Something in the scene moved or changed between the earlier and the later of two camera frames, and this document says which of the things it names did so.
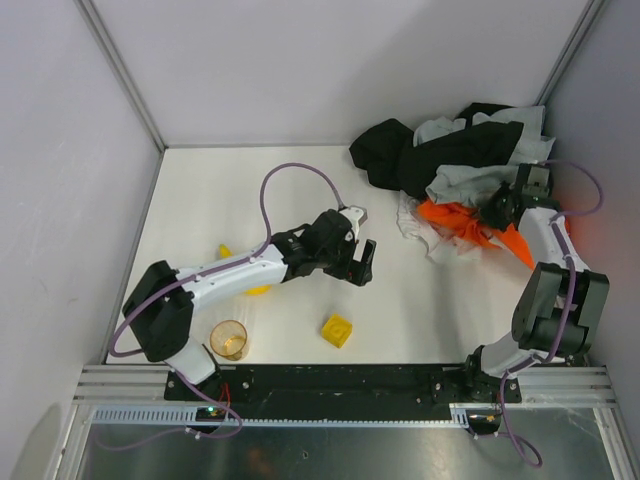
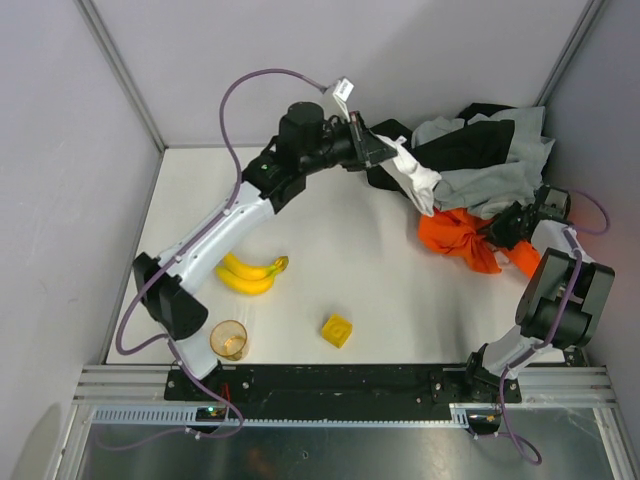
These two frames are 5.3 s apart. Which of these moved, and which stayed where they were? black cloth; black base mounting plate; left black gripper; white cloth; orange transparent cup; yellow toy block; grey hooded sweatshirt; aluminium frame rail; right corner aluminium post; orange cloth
Moved: left black gripper; white cloth; orange cloth; black cloth
Stayed: black base mounting plate; grey hooded sweatshirt; orange transparent cup; aluminium frame rail; yellow toy block; right corner aluminium post
